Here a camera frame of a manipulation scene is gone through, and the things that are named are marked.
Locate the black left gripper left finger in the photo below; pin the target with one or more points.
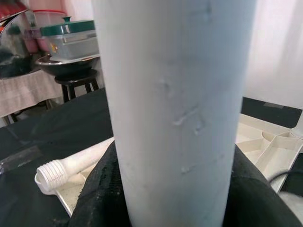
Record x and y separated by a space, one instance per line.
101 194

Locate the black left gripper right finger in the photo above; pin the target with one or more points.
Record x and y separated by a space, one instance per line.
251 201

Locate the white plastic table leg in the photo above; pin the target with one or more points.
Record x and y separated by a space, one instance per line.
175 94
78 160

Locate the white plastic table top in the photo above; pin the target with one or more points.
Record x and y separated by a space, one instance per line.
260 146

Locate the black tablecloth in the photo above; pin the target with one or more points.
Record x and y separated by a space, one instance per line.
59 123

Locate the clear tape strip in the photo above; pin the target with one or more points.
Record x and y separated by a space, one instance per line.
19 159

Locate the black wooden stool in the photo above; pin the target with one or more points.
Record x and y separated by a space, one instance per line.
78 81

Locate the pink cloth covered table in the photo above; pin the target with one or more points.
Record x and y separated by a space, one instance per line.
23 94

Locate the black metal wok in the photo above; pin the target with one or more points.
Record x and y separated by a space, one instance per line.
68 68

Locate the grey plastic storage container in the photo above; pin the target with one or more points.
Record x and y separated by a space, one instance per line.
71 42

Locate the pink plastic basin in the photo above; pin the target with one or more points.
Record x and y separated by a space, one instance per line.
35 42

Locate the large steel pot lid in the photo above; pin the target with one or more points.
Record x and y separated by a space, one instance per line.
14 47

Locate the red lidded clear tub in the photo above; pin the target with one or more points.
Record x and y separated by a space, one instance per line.
47 16

